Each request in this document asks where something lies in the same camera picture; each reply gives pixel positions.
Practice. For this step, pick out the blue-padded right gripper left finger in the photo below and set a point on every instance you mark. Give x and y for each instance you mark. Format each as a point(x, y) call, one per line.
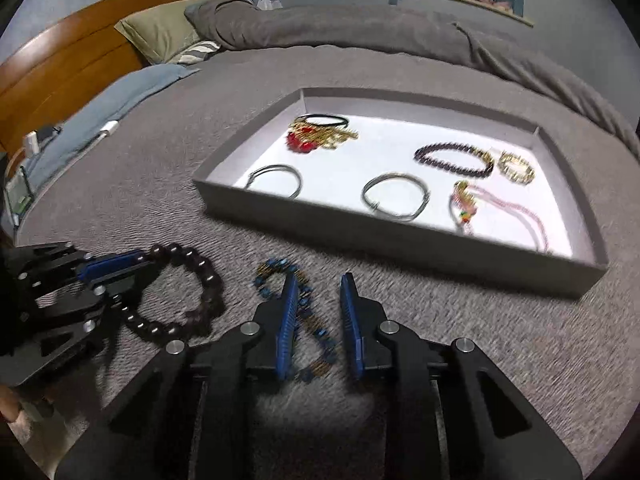
point(285, 336)

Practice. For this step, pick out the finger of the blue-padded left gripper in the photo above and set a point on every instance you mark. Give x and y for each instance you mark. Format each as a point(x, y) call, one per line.
point(119, 293)
point(112, 265)

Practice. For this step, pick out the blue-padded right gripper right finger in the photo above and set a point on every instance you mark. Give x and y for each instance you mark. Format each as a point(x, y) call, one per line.
point(352, 333)

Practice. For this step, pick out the red bead gold jewelry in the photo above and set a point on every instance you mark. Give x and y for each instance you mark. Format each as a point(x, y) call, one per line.
point(302, 140)

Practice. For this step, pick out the grey jewelry tray box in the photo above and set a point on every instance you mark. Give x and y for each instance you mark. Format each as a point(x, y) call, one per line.
point(430, 182)

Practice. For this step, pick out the person's left hand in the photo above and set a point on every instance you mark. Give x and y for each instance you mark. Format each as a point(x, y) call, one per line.
point(10, 405)

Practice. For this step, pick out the white charger plug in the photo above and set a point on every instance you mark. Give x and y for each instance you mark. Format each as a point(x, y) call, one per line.
point(109, 128)

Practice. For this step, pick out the blue blanket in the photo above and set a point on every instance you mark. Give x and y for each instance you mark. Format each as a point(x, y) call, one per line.
point(113, 103)

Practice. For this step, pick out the gold hair clip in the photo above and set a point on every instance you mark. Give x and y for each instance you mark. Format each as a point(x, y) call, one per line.
point(332, 130)

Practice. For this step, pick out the wooden headboard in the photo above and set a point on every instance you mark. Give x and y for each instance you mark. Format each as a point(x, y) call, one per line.
point(59, 71)

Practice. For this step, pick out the grey bed sheet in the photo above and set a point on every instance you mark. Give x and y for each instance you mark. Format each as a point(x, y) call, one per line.
point(577, 362)

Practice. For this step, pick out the striped pillow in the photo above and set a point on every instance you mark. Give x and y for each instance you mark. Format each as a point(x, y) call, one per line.
point(197, 53)

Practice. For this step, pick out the olive green pillow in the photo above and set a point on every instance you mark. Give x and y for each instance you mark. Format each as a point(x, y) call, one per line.
point(162, 32)

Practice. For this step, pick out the grey duvet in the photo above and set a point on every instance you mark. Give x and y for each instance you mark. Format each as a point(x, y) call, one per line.
point(239, 25)

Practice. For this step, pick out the white plastic bag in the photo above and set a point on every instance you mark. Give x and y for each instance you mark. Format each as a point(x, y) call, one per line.
point(269, 5)

